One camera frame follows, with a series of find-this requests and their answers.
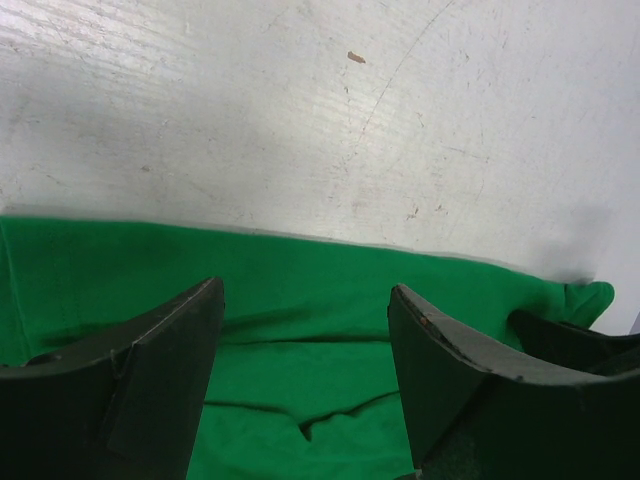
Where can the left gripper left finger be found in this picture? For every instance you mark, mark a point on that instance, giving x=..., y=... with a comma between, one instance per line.
x=123, y=403

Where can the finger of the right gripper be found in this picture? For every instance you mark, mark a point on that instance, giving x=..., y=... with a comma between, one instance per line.
x=574, y=347

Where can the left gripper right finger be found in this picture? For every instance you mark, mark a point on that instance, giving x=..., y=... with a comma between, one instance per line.
x=476, y=408

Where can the green t shirt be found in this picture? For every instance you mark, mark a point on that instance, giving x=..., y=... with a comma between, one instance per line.
x=303, y=383

